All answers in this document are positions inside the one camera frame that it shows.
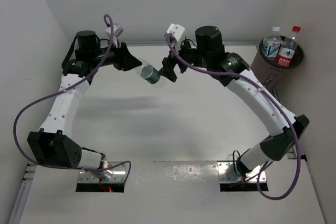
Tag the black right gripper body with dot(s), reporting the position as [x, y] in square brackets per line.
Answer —
[191, 54]

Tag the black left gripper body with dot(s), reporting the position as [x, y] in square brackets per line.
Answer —
[112, 57]

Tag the green label clear bottle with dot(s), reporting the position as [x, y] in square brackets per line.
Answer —
[151, 75]

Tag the blue label clear bottle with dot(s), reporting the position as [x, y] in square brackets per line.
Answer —
[271, 44]

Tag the red cap labelled bottle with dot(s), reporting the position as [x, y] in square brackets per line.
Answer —
[288, 48]

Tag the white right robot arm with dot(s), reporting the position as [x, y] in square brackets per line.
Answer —
[233, 72]

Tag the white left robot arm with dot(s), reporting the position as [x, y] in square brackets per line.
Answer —
[52, 144]

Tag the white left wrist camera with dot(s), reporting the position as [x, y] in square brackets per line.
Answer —
[117, 30]

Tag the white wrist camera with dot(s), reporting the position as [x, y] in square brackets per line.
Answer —
[175, 34]
[117, 30]

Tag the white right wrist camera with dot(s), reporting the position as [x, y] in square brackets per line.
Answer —
[175, 34]

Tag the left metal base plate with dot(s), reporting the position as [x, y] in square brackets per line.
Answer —
[112, 176]

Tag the metal base plate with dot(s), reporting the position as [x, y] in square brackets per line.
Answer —
[228, 176]
[112, 176]

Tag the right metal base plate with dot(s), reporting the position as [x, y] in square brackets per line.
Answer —
[228, 176]

